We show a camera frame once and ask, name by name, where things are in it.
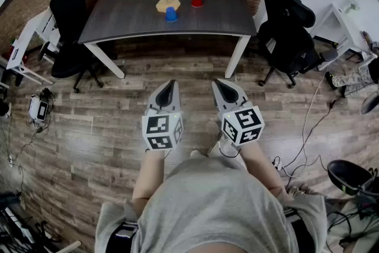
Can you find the person's grey shirt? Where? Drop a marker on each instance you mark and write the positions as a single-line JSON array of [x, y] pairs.
[[213, 210]]

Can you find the person's left forearm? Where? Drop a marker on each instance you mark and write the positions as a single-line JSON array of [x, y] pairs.
[[149, 177]]

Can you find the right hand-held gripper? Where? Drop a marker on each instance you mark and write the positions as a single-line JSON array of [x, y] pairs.
[[241, 124]]

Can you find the red plastic cup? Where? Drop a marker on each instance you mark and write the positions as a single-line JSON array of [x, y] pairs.
[[197, 0]]

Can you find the blue plastic cup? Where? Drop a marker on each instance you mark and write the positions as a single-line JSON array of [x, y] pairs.
[[171, 14]]

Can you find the black office chair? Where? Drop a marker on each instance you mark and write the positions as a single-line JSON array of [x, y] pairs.
[[68, 23], [287, 44]]

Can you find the white side table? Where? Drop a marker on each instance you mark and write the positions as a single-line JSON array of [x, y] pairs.
[[23, 41]]

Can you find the white table leg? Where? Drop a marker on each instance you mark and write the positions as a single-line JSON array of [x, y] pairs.
[[237, 56], [103, 59]]

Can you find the black equipment pile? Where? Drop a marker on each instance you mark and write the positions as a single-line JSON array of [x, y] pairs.
[[17, 225]]

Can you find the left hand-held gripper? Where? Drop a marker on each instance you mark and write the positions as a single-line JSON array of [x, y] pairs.
[[158, 127]]

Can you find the person's right forearm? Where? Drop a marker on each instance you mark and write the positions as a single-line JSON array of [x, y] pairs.
[[260, 169]]

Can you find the black round seat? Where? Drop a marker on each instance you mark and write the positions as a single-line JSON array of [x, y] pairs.
[[348, 174]]

